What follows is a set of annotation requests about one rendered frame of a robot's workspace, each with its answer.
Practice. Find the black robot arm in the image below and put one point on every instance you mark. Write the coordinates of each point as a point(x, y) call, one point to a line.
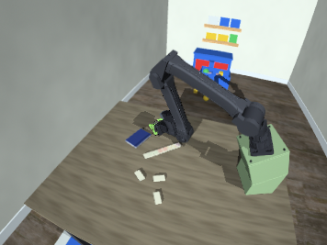
point(247, 116)

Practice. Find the white domino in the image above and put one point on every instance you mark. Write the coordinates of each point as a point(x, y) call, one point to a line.
point(165, 149)
point(156, 152)
point(148, 155)
point(177, 145)
point(139, 175)
point(157, 198)
point(158, 178)

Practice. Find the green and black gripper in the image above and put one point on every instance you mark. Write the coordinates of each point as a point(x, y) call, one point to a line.
point(157, 126)

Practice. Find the blue flat rectangular pad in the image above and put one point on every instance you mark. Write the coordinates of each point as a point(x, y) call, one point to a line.
point(138, 138)

